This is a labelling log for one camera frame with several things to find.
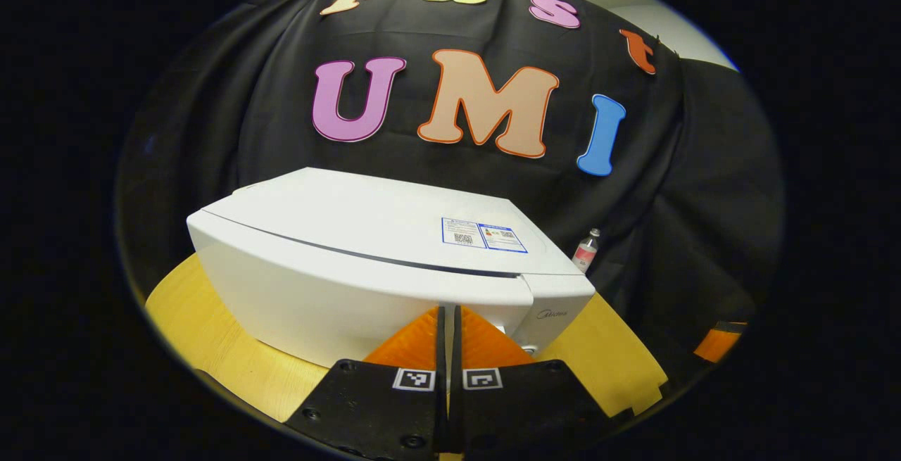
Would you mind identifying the small clear plastic bottle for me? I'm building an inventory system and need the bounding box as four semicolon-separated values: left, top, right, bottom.
572;228;601;274

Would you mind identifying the white microwave oven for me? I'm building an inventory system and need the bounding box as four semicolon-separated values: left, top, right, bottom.
186;167;597;369

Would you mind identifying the black backdrop cloth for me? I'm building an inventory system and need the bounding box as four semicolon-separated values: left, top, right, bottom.
116;0;786;391

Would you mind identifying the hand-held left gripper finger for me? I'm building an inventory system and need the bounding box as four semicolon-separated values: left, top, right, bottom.
450;305;634;456
285;305;448;458

